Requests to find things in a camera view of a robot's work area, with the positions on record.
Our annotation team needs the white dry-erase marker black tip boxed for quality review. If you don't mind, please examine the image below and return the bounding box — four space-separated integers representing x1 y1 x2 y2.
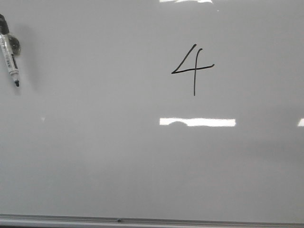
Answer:
0 14 20 87

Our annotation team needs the white whiteboard with aluminium frame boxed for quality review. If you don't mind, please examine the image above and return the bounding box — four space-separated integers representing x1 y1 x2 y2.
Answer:
0 0 304 228

